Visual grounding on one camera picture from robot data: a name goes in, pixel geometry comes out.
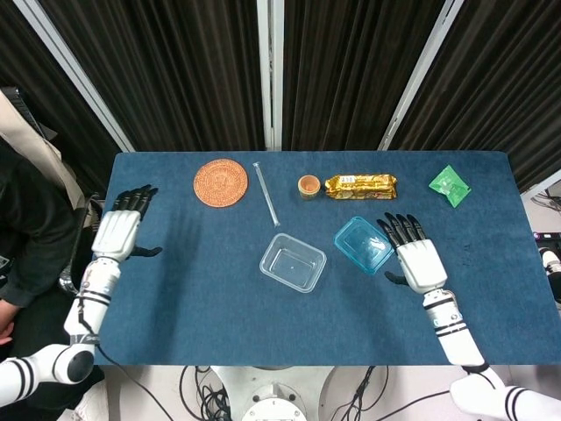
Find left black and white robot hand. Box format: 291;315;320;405
90;184;164;264

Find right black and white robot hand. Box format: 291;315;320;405
376;212;450;296

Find translucent blue plastic container lid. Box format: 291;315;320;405
333;215;396;278

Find clear plastic container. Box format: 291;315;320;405
259;232;329;295

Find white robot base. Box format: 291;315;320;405
209;365;339;421

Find black office chair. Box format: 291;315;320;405
58;191;105;294

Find person in black clothes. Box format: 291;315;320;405
0;139;106;421

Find green snack packet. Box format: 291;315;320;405
427;164;473;210

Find gold biscuit packet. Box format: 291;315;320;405
323;173;401;202

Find beige jacket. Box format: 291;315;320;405
0;86;88;211

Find round woven rattan coaster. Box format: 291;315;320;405
193;158;252;208

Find blue fabric table cloth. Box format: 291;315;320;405
93;151;561;367

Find small colourful painted cup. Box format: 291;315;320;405
297;174;323;201

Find black pleated curtain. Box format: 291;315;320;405
281;0;449;153
0;0;120;201
391;0;561;193
38;0;267;153

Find clear glass tube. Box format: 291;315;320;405
252;161;281;228

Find black velcro strap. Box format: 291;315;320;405
68;332;101;347

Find black floor cable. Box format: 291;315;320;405
337;365;453;421
178;365;233;421

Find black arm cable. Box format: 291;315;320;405
75;296;188;421

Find white frame post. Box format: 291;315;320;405
520;173;561;195
256;0;286;152
378;0;473;151
11;0;136;153

